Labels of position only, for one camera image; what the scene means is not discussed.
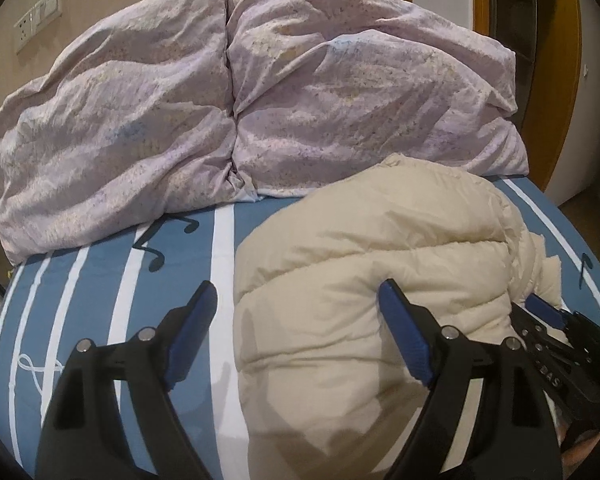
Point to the white wall socket panel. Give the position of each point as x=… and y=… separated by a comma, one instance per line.
x=39, y=19

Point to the beige puffer jacket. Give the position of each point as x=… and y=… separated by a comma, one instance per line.
x=355, y=260

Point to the white door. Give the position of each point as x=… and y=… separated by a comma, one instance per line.
x=590, y=110

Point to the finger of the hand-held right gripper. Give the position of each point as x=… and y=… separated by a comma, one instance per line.
x=545, y=310
x=535, y=335

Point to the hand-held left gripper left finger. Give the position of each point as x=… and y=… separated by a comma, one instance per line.
x=195, y=330

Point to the blue white striped bed sheet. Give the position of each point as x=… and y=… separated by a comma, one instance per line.
x=105, y=280

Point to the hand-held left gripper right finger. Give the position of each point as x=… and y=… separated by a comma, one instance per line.
x=405, y=330

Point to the lilac floral duvet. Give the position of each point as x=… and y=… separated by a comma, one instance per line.
x=130, y=110

